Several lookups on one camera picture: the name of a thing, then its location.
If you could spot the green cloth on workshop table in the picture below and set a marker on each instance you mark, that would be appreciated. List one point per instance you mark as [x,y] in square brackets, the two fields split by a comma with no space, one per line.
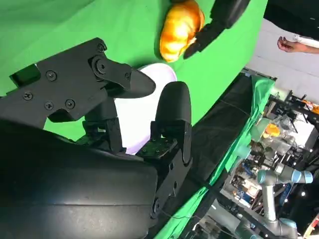
[256,99]

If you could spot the lilac plate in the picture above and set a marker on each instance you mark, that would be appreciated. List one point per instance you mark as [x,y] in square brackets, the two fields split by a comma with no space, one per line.
[139,119]

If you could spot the black backdrop curtain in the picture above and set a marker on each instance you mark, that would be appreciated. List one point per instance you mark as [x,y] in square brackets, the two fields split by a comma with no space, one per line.
[214,129]

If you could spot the orange toy in clear bag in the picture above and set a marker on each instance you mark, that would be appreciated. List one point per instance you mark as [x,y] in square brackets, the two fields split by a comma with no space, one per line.
[272,130]

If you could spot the plain orange toy bread roll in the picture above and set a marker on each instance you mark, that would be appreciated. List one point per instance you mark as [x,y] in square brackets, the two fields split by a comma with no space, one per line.
[179,32]

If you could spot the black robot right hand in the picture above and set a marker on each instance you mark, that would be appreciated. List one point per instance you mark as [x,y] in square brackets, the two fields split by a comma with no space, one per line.
[62,179]

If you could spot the person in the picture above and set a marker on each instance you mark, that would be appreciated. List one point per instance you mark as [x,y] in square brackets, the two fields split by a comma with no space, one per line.
[294,20]

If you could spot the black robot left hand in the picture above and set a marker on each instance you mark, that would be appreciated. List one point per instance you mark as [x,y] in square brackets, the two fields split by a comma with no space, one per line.
[224,15]

